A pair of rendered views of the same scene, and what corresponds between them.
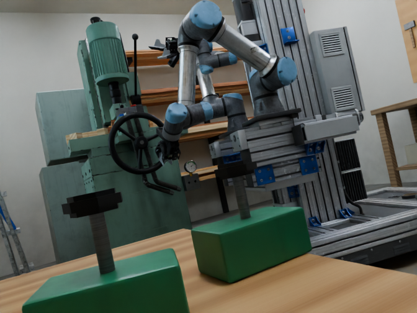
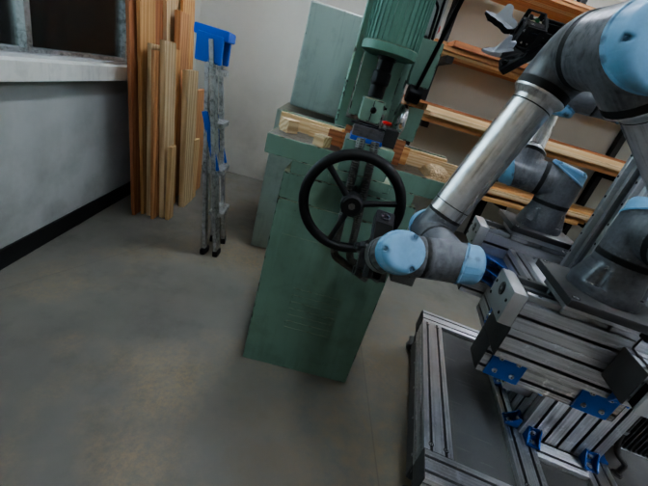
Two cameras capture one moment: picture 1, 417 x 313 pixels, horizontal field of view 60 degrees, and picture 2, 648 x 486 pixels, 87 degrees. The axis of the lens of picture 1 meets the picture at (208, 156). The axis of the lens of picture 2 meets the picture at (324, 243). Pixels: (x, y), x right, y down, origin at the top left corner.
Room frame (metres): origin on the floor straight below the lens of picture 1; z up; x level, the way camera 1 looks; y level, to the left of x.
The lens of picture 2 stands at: (0.79, 0.01, 1.08)
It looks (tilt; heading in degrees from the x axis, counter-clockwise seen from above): 25 degrees down; 21
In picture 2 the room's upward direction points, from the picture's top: 17 degrees clockwise
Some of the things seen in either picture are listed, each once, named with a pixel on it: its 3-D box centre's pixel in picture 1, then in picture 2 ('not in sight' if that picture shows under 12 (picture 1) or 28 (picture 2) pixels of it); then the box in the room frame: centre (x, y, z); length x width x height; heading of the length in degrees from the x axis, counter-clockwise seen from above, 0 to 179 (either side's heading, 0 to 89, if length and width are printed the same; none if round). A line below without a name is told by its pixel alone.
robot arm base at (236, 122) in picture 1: (237, 122); (544, 214); (2.21, -0.22, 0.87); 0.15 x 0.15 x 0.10
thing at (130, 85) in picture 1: (131, 86); (423, 65); (2.21, 0.37, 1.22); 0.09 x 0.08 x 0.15; 24
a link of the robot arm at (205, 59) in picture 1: (208, 63); (574, 96); (2.06, -0.11, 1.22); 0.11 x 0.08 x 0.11; 92
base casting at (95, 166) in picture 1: (125, 163); (347, 180); (2.06, 0.48, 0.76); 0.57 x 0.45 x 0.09; 24
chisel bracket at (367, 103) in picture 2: (118, 113); (370, 112); (1.97, 0.43, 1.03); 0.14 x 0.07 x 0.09; 24
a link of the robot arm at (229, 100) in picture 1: (233, 104); (559, 182); (2.21, -0.22, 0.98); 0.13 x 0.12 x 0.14; 92
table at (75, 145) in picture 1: (130, 137); (359, 165); (1.85, 0.38, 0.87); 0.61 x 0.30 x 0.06; 114
